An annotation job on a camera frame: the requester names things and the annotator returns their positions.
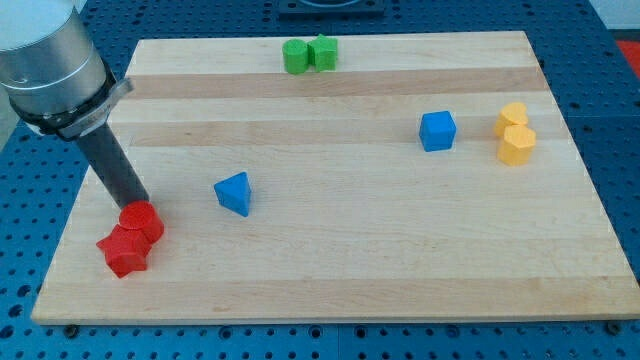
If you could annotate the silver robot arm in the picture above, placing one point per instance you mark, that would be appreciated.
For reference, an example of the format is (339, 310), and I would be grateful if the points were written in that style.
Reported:
(53, 74)

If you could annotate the blue triangle block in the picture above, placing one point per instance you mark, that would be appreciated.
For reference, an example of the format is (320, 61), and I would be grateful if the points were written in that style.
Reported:
(234, 193)

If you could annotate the wooden board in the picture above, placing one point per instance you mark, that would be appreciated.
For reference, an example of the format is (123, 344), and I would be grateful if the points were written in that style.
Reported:
(350, 219)

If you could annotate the blue cube block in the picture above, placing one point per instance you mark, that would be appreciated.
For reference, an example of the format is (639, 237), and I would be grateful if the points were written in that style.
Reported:
(437, 131)

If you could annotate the green star block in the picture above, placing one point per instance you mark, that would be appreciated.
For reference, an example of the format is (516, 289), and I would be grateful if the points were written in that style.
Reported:
(323, 53)

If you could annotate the green cylinder block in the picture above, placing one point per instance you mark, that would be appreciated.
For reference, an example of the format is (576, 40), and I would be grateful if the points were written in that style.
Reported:
(295, 56)

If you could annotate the red cylinder block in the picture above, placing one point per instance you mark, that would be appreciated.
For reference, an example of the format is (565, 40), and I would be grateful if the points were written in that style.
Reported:
(141, 215)

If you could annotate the yellow hexagon block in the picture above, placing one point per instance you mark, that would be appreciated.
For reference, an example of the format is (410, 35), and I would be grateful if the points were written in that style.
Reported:
(516, 145)

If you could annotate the yellow heart block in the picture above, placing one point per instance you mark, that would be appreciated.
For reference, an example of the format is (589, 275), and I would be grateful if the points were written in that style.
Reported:
(514, 113)

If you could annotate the red star block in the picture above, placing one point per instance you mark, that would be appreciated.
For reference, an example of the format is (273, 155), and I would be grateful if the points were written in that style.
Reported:
(125, 250)

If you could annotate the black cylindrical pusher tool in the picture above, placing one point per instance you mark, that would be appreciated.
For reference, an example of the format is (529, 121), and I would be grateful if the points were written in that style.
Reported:
(111, 165)

